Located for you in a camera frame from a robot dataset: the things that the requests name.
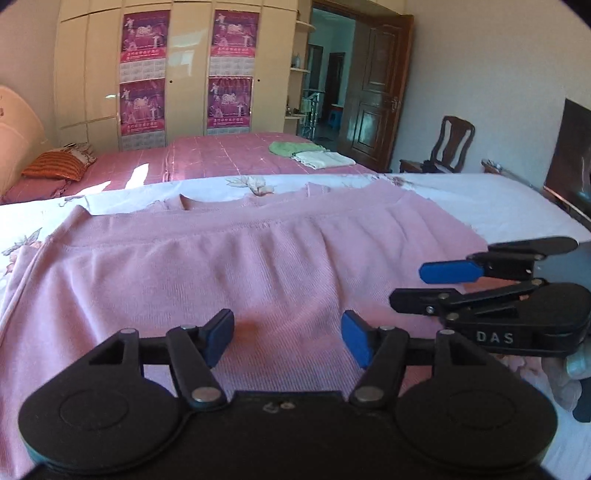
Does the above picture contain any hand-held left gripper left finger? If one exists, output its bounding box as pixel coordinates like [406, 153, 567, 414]
[87, 308, 235, 411]

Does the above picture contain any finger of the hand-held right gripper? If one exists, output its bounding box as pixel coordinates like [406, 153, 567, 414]
[389, 279, 550, 323]
[419, 237, 579, 284]

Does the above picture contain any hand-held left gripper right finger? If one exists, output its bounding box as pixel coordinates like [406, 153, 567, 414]
[341, 310, 498, 409]

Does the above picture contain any pink long-sleeved sweater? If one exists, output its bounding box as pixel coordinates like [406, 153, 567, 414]
[0, 181, 489, 468]

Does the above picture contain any person's right hand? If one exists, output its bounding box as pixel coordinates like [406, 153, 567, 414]
[541, 353, 591, 409]

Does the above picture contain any wooden bed footboard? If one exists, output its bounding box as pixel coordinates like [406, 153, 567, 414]
[481, 159, 591, 232]

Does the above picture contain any dark wooden chair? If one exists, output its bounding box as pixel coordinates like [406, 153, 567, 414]
[399, 115, 476, 175]

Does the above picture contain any black television screen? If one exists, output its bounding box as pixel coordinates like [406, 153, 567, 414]
[543, 97, 591, 212]

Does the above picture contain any white folded cloth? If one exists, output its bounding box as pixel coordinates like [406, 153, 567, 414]
[290, 150, 356, 171]

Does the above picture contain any pink checked bed cover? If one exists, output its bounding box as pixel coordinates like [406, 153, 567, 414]
[0, 132, 385, 206]

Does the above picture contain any brown wooden door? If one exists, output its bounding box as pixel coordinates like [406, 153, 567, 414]
[339, 14, 415, 173]

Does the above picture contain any green folded cloth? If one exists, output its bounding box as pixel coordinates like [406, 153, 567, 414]
[269, 140, 327, 158]

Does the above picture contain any metal stair railing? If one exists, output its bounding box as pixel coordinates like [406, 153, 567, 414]
[300, 91, 327, 140]

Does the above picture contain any orange striped pillow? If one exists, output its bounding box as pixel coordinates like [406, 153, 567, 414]
[21, 143, 98, 182]

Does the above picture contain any cream corner shelf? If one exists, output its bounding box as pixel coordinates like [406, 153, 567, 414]
[283, 20, 317, 140]

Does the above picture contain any cream wooden headboard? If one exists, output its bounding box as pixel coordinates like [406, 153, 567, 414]
[0, 85, 46, 197]

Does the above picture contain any cream wardrobe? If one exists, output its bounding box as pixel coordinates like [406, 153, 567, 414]
[54, 0, 311, 152]

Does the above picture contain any purple wall poster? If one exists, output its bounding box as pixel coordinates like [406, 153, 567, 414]
[120, 10, 171, 84]
[209, 8, 260, 77]
[206, 76, 254, 136]
[119, 78, 166, 151]

